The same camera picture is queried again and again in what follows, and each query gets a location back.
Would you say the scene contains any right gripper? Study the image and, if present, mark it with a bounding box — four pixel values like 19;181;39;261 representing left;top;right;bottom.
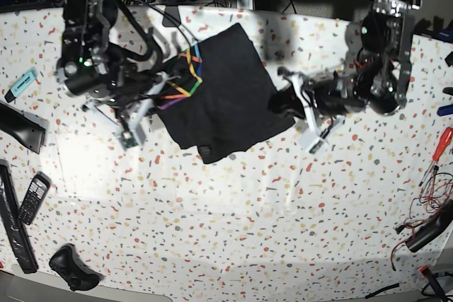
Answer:
81;71;171;150

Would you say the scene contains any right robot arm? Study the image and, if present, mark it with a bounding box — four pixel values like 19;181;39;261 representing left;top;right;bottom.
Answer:
57;0;294;156

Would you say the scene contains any black game controller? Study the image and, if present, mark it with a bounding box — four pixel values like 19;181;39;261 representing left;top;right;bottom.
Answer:
49;243;103;291

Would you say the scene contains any blue marker pen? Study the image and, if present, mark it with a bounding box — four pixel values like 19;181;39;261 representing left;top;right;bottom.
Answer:
437;104;453;117

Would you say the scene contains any black cable on table edge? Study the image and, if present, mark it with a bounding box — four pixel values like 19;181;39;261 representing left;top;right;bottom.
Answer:
365;282;401;299

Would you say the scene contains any black curved plastic part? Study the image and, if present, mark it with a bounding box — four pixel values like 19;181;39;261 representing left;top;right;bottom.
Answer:
1;101;50;154

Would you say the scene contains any long black bar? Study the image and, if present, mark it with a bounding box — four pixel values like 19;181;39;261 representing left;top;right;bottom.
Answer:
1;161;39;274

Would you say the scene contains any red handled screwdriver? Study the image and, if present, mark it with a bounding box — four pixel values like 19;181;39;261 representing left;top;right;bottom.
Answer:
419;127;453;187

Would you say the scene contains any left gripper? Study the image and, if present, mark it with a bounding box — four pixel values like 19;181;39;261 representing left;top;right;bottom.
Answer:
268;66;345;156

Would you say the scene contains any black cylinder handle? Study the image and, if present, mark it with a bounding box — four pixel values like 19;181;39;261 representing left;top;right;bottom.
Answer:
406;199;452;253

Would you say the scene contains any red black wire bundle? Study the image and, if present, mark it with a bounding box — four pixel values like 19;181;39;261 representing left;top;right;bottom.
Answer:
390;170;453;271

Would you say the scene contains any black cordless phone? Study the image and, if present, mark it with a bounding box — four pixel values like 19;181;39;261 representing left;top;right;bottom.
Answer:
18;172;51;226

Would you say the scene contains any red black clamp tool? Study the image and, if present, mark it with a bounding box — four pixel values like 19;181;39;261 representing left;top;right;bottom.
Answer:
419;265;452;301

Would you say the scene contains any turquoise highlighter marker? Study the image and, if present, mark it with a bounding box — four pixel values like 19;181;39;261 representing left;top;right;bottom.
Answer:
4;68;38;103

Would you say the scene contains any black T-shirt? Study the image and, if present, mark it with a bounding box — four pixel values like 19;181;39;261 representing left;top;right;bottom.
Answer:
156;23;294;164

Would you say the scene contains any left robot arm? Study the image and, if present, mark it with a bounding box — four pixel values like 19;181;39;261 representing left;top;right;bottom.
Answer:
269;0;422;155

